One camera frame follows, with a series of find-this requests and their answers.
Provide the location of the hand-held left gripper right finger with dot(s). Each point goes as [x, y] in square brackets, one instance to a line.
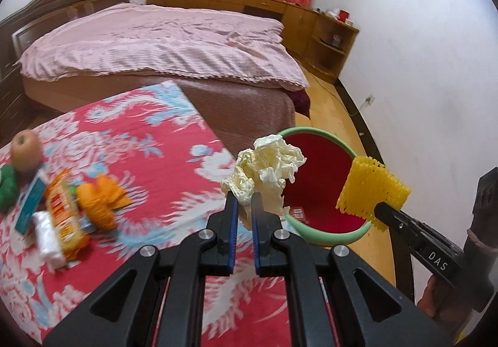
[255, 234]

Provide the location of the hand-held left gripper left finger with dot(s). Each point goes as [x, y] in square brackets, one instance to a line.
[233, 226]

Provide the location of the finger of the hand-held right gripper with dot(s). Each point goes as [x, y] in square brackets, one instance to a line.
[397, 220]

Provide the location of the yellow foam fruit net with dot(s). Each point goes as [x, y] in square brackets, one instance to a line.
[369, 187]

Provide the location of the small red packet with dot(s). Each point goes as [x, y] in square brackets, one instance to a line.
[299, 214]

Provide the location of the cream paper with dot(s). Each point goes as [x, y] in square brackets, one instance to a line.
[264, 164]

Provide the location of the red bucket with green rim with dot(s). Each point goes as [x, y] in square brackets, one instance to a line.
[319, 175]

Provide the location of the green toy figure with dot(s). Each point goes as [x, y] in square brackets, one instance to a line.
[7, 187]

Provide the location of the person's right hand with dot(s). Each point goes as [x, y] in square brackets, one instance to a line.
[430, 296]

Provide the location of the red floral printed cloth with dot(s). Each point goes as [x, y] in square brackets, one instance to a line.
[155, 175]

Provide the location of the bed with brown cover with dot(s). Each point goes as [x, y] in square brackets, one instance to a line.
[253, 105]

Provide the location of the orange crumpled bag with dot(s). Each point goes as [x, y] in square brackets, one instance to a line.
[99, 199]

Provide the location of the maroon cloth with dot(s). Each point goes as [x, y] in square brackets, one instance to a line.
[300, 103]

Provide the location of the orange snack packet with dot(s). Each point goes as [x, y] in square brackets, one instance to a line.
[66, 214]

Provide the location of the wooden corner shelf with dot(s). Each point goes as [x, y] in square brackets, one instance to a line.
[330, 59]

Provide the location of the white crumpled plastic bag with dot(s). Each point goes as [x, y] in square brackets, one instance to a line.
[48, 242]

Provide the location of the glass jar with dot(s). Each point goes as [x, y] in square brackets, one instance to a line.
[335, 39]

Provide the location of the pink duvet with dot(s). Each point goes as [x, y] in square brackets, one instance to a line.
[155, 43]

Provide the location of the blue and white carton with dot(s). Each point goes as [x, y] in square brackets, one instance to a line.
[31, 199]

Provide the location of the red cup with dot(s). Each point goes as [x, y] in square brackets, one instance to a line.
[343, 15]

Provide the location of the apple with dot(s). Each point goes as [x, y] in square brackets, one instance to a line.
[25, 148]

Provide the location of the long wooden cabinet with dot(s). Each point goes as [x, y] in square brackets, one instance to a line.
[233, 0]

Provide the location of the dark wooden nightstand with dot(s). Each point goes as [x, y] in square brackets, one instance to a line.
[11, 105]

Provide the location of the dark wooden headboard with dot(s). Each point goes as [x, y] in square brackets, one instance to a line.
[58, 0]

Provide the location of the white wall outlet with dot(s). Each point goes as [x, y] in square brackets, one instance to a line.
[369, 99]

